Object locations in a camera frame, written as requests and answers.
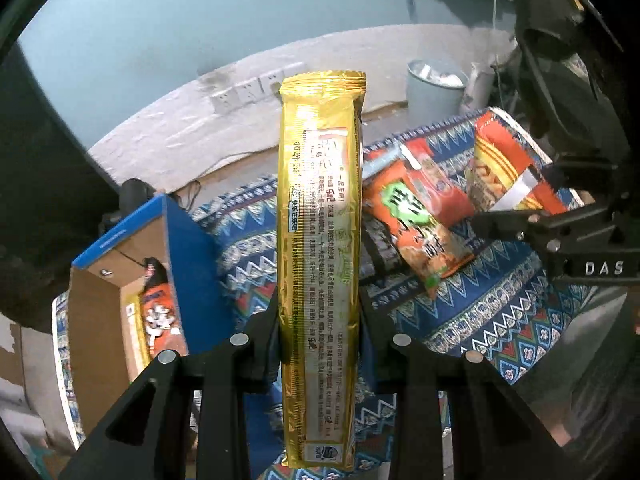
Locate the yellow snack packet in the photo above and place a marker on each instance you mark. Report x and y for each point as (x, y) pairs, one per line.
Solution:
(134, 320)

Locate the long gold snack packet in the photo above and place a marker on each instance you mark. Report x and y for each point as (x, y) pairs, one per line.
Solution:
(320, 260)

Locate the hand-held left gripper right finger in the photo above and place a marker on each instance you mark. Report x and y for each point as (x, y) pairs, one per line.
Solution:
(375, 355)

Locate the cardboard box with blue rim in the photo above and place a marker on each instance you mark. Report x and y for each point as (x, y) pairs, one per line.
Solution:
(100, 360)

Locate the black stand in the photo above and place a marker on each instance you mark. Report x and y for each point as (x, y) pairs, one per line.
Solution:
(575, 60)

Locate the orange cartoon snack bag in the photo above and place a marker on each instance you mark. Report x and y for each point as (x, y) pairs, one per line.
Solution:
(160, 310)

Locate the red yellow striped snack bag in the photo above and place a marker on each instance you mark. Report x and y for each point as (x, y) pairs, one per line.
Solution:
(500, 160)

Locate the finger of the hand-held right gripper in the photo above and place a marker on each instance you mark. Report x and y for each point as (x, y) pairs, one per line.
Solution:
(535, 230)
(585, 177)

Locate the light blue waste bin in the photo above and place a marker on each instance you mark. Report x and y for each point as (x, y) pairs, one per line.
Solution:
(432, 92)

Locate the black snack packet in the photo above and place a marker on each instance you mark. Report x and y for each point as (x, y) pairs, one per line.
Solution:
(380, 247)

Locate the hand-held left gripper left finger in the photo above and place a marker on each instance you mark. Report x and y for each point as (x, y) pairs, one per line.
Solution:
(260, 355)

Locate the blue patterned tablecloth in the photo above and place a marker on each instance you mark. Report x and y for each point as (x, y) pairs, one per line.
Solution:
(500, 310)

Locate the orange snack bag green label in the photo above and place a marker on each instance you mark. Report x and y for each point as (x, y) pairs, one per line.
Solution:
(425, 220)

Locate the white pipe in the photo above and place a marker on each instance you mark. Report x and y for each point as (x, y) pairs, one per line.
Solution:
(477, 87)

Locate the black softbox cloth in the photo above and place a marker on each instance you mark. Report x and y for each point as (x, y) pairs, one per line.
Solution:
(40, 185)

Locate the black cylindrical lamp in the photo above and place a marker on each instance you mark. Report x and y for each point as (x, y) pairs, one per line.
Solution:
(136, 195)

